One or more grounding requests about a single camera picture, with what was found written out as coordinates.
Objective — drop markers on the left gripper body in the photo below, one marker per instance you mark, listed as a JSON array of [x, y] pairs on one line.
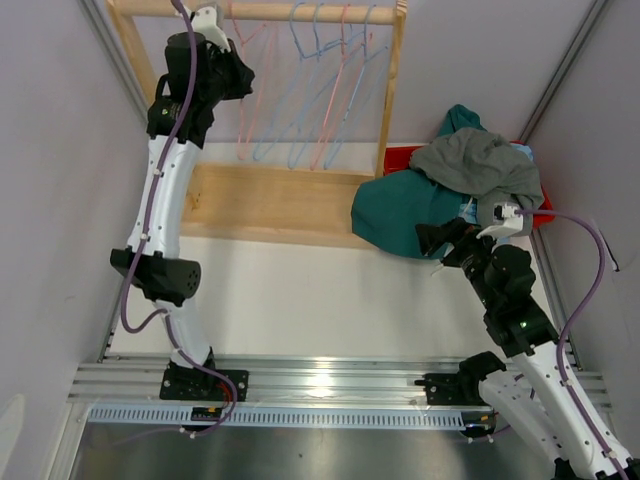
[[227, 81]]

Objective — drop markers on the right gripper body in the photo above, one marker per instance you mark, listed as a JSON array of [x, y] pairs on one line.
[[471, 254]]

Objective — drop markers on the light blue shorts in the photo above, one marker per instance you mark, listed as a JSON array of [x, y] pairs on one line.
[[468, 209]]

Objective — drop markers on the dark green shorts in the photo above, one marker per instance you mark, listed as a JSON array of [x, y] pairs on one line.
[[386, 210]]

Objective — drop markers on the grey shorts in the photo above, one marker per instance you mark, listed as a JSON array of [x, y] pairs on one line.
[[484, 166]]

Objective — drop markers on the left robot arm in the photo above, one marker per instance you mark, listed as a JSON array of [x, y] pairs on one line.
[[202, 71]]

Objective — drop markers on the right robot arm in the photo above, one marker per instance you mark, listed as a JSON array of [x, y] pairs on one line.
[[532, 387]]

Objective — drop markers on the red plastic bin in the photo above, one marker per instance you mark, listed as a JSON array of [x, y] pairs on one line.
[[397, 158]]

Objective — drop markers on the wooden clothes rack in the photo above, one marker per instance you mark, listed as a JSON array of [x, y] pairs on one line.
[[231, 196]]

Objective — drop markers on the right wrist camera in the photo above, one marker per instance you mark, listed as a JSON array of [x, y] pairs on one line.
[[507, 221]]

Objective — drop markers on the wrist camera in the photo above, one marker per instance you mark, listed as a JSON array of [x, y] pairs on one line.
[[208, 19], [507, 221]]

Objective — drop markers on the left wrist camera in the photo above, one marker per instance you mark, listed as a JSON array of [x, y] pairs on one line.
[[208, 19]]

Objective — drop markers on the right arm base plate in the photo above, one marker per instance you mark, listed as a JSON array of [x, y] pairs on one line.
[[445, 389]]

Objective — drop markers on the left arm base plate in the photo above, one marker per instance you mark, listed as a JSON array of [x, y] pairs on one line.
[[181, 384]]

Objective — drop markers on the aluminium mounting rail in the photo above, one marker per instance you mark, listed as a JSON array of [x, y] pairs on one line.
[[283, 392]]

